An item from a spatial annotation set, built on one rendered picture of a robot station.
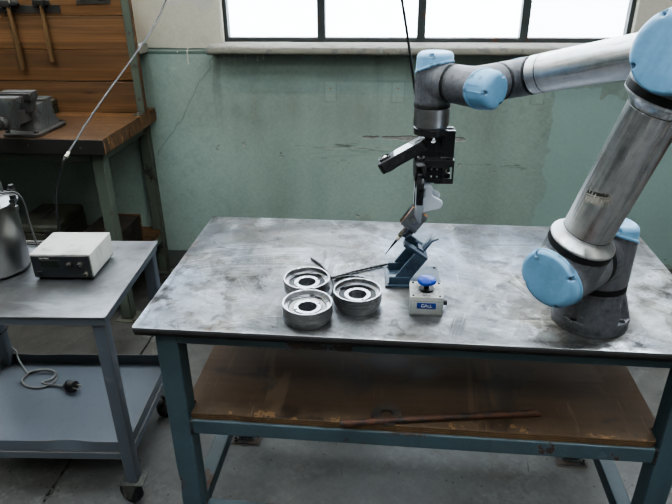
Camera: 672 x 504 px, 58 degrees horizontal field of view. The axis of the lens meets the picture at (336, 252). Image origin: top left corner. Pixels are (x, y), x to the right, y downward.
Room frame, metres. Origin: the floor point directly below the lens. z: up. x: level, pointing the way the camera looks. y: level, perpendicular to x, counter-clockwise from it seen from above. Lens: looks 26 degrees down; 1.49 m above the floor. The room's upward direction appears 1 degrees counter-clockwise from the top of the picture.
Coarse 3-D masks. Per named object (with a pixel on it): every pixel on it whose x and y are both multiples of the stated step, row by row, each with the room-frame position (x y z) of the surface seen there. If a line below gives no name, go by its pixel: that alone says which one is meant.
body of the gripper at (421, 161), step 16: (416, 128) 1.25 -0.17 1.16; (448, 128) 1.26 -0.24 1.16; (432, 144) 1.24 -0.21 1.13; (448, 144) 1.23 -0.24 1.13; (416, 160) 1.24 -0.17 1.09; (432, 160) 1.22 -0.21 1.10; (448, 160) 1.22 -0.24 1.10; (416, 176) 1.22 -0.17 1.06; (432, 176) 1.23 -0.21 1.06; (448, 176) 1.23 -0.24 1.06
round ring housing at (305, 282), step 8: (288, 272) 1.21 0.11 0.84; (296, 272) 1.23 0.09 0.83; (304, 272) 1.23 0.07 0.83; (312, 272) 1.23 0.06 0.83; (320, 272) 1.23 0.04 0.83; (288, 280) 1.20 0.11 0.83; (296, 280) 1.19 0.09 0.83; (304, 280) 1.21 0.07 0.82; (312, 280) 1.20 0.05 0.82; (328, 280) 1.17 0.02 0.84; (288, 288) 1.15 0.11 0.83; (296, 288) 1.14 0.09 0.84; (304, 288) 1.14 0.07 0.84; (312, 288) 1.14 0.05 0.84; (320, 288) 1.15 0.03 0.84; (328, 288) 1.17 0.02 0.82
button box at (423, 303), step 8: (416, 288) 1.13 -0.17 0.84; (432, 288) 1.12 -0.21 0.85; (440, 288) 1.12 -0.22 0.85; (416, 296) 1.09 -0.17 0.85; (424, 296) 1.09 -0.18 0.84; (432, 296) 1.09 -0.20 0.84; (440, 296) 1.09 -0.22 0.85; (416, 304) 1.09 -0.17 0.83; (424, 304) 1.09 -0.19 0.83; (432, 304) 1.08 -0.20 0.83; (440, 304) 1.08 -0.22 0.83; (416, 312) 1.09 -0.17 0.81; (424, 312) 1.09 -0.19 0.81; (432, 312) 1.08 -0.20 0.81; (440, 312) 1.08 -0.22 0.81
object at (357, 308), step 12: (336, 288) 1.15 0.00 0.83; (360, 288) 1.16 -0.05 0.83; (372, 288) 1.15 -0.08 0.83; (336, 300) 1.11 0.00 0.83; (348, 300) 1.08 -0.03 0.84; (360, 300) 1.10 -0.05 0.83; (372, 300) 1.09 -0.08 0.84; (348, 312) 1.09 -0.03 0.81; (360, 312) 1.09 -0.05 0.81; (372, 312) 1.10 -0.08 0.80
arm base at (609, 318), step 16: (624, 288) 1.02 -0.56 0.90; (576, 304) 1.03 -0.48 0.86; (592, 304) 1.01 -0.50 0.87; (608, 304) 1.01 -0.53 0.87; (624, 304) 1.03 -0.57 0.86; (560, 320) 1.04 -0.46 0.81; (576, 320) 1.03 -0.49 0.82; (592, 320) 1.00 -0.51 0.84; (608, 320) 1.00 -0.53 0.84; (624, 320) 1.02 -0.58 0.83; (592, 336) 1.00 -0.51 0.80; (608, 336) 0.99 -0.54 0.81
